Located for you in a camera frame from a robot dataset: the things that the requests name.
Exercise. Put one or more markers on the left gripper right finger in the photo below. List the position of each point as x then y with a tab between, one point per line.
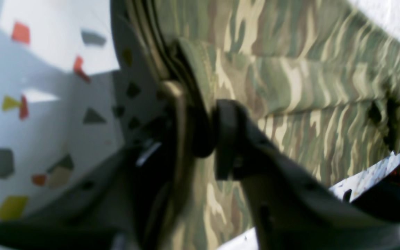
290	209

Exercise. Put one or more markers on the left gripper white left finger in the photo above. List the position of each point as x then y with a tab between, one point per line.
128	202

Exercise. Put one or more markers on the camouflage T-shirt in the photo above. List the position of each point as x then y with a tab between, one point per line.
319	78

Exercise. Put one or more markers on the terrazzo pattern table cloth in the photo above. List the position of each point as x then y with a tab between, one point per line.
67	101

